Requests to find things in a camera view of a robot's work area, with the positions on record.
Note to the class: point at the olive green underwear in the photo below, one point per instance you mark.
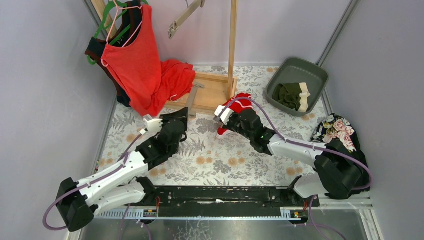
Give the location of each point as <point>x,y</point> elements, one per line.
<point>292,95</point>

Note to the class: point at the green plastic hanger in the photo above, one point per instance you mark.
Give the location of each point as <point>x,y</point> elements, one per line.
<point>109,23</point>

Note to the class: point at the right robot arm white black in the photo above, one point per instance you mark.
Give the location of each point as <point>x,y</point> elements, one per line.
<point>334,175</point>

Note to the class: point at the red underwear with white lettering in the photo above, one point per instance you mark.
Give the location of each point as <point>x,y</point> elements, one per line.
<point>238,106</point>

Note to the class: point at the grey plastic bin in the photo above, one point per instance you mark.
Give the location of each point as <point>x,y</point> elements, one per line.
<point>293,70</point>

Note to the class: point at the black floral garment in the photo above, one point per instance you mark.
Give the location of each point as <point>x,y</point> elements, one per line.
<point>339,135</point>

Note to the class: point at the wooden clothes rack stand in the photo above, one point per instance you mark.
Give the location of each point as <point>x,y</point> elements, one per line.
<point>218,87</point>

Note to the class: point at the red tank top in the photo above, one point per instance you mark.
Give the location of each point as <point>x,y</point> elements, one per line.
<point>139,71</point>

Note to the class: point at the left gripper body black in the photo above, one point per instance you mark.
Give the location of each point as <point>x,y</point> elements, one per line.
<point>180,118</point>

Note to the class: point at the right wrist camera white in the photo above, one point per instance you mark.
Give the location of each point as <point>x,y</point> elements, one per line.
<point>222,114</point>

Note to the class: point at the pink wire hanger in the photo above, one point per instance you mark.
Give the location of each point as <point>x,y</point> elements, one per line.
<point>127,32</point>

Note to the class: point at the floral table cloth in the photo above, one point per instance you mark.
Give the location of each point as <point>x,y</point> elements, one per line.
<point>207,159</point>

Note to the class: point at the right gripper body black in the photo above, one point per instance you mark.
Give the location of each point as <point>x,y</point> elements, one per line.
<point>234,120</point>

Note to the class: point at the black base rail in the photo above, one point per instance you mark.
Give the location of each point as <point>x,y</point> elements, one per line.
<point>225,201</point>

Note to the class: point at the dark striped garment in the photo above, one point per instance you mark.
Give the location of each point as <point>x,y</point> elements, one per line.
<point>97,46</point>

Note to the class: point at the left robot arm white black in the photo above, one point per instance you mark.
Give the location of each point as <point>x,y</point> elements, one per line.
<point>78,202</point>

